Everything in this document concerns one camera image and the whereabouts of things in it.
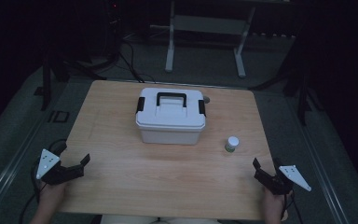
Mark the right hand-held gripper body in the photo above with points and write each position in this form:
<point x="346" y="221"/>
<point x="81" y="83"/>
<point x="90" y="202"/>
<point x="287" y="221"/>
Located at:
<point x="293" y="175"/>

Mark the dark equipment with red light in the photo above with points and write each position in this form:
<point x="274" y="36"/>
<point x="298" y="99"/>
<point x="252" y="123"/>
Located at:
<point x="113" y="28"/>

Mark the person's left hand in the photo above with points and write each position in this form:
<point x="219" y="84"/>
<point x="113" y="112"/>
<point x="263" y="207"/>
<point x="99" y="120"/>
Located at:
<point x="51" y="197"/>

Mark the black rectangular floor frame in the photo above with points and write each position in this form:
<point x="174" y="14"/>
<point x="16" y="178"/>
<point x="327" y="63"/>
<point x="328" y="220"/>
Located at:
<point x="61" y="116"/>

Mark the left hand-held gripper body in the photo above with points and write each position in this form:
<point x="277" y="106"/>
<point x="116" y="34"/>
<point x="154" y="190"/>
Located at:
<point x="48" y="163"/>

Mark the person's right hand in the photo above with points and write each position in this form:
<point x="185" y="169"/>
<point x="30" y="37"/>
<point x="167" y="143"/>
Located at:
<point x="275" y="207"/>

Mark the small grey round object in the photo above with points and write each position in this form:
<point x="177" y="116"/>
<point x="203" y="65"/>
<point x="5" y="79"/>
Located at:
<point x="206" y="99"/>

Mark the small white bottle green label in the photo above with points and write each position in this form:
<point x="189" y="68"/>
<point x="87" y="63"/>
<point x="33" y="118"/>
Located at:
<point x="231" y="143"/>

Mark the white metal stand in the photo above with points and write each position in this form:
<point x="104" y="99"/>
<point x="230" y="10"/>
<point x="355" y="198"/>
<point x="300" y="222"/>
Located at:
<point x="209" y="25"/>

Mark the black tripod stand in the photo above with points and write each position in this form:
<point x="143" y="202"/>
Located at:
<point x="303" y="93"/>
<point x="48" y="84"/>

